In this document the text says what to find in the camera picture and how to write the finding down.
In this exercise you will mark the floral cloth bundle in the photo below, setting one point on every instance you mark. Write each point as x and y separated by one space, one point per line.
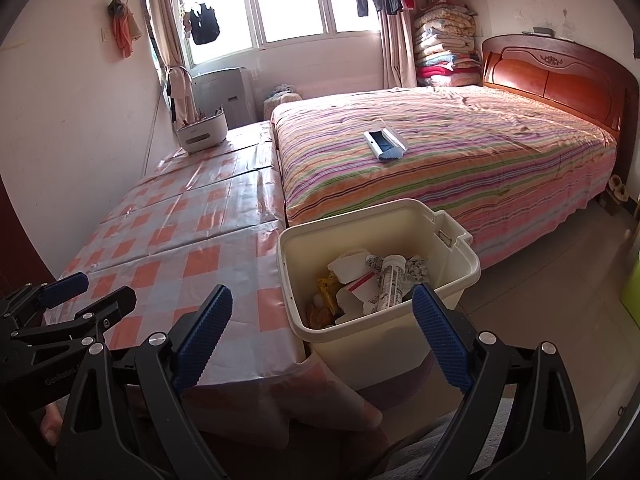
282 100

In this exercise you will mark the person's left hand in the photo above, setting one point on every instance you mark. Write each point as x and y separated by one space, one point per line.
50 425

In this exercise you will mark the wooden bed headboard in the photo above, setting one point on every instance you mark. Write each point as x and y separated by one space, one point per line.
565 80

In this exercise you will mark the orange checked tablecloth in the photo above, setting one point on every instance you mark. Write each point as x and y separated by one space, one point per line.
175 220

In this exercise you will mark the orange wrapper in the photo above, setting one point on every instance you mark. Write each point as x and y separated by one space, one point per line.
320 316

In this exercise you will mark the orange hanging cloth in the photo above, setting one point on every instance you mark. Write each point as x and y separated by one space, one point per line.
122 30

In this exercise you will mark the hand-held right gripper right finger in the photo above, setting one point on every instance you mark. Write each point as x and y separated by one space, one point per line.
440 340

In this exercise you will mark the white red medicine box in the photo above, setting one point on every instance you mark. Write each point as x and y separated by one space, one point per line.
360 292

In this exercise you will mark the beige slipper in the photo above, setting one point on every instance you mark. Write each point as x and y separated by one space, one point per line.
613 185
622 193

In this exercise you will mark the stack of folded quilts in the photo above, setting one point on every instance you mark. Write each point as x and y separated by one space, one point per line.
445 45

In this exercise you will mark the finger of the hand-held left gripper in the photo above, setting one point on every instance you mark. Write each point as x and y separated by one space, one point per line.
65 285
100 310

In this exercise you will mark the dark red wooden door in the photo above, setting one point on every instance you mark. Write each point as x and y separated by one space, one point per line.
22 240

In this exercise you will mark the cream plastic bin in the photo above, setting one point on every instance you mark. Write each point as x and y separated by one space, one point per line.
380 225

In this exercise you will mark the white tabletop appliance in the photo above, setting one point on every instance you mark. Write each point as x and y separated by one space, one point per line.
200 135

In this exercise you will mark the grey portable air conditioner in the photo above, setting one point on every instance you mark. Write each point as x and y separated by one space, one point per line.
230 95

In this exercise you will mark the beige curtain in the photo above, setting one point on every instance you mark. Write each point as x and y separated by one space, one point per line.
165 20
397 50

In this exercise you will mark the striped bed sheet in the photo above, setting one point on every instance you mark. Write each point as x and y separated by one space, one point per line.
475 160

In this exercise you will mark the printed paper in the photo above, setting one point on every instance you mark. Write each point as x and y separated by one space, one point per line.
417 267

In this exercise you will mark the black hanging vest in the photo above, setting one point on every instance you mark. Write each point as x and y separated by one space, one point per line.
205 25

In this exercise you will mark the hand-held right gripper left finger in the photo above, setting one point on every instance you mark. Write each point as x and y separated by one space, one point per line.
202 340

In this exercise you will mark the white and blue plastic case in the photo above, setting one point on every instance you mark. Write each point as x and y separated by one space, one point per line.
385 142

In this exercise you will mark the white cylindrical bottle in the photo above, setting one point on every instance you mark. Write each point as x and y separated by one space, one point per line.
392 280

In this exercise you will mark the yellow wrapper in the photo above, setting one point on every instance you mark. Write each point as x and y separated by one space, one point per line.
327 290

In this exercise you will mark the lime green container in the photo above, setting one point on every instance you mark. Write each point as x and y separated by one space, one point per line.
632 285

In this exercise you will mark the small grey box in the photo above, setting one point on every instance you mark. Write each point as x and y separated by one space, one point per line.
542 30

